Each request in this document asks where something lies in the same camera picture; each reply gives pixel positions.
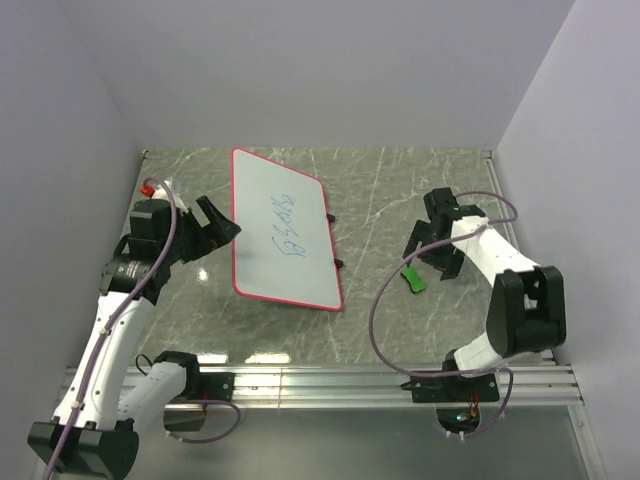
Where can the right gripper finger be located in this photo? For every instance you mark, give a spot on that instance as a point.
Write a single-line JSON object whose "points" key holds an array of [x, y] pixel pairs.
{"points": [[448, 264], [420, 236]]}

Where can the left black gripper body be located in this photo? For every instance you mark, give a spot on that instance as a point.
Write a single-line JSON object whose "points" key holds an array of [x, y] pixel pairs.
{"points": [[190, 239]]}

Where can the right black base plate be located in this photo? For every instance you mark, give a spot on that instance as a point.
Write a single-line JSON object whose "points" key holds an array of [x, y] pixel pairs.
{"points": [[455, 389]]}

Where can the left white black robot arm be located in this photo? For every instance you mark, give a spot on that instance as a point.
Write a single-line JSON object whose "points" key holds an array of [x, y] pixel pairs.
{"points": [[95, 430]]}

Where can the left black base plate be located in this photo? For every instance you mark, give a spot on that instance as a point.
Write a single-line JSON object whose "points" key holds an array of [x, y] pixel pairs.
{"points": [[209, 386]]}

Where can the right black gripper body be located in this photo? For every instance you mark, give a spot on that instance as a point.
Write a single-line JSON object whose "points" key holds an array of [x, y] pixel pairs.
{"points": [[435, 241]]}

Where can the aluminium mounting rail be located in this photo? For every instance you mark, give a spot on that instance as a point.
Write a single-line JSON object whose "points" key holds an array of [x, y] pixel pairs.
{"points": [[347, 386]]}

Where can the right side aluminium rail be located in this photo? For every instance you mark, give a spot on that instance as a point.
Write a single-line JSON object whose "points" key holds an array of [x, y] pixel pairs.
{"points": [[500, 195]]}

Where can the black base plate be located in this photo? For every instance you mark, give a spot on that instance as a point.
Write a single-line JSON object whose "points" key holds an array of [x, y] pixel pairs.
{"points": [[209, 386], [455, 389]]}

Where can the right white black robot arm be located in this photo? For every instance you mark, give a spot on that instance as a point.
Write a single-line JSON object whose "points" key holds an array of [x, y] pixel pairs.
{"points": [[475, 236]]}

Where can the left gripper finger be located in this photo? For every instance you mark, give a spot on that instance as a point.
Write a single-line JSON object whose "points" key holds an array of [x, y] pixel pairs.
{"points": [[208, 209], [222, 231]]}

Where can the green whiteboard eraser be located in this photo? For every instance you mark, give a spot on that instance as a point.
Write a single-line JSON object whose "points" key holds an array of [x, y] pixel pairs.
{"points": [[413, 280]]}

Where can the red framed whiteboard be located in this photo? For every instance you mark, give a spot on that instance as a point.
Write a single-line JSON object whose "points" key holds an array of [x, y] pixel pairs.
{"points": [[285, 251]]}

